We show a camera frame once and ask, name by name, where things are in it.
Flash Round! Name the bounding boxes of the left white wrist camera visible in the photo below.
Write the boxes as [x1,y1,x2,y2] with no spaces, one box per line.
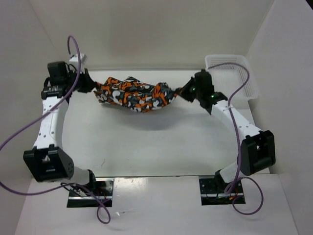
[69,53,88,65]

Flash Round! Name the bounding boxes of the orange camouflage shorts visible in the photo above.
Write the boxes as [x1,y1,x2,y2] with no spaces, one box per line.
[93,76,180,113]

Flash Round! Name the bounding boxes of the white plastic basket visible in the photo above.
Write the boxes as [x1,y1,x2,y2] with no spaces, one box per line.
[205,54,259,101]

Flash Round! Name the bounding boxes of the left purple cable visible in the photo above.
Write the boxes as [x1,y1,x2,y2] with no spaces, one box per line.
[0,35,112,225]

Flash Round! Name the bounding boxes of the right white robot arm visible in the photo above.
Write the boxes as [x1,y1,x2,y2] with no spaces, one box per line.
[178,70,276,192]

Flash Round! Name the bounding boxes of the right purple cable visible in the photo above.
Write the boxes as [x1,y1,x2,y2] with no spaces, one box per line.
[209,63,264,215]

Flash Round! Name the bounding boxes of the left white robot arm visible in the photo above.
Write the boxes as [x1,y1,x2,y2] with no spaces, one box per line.
[23,61,98,196]

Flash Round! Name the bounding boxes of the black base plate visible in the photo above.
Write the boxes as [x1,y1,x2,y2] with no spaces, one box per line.
[60,177,114,208]
[199,176,246,206]

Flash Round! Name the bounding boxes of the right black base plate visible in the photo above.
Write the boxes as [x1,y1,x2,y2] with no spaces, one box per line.
[199,176,246,206]

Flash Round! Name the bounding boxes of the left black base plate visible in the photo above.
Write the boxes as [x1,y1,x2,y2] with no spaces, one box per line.
[60,177,114,208]

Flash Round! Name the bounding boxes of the purple cable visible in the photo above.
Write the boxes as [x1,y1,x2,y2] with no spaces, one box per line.
[209,63,264,215]
[0,35,112,225]

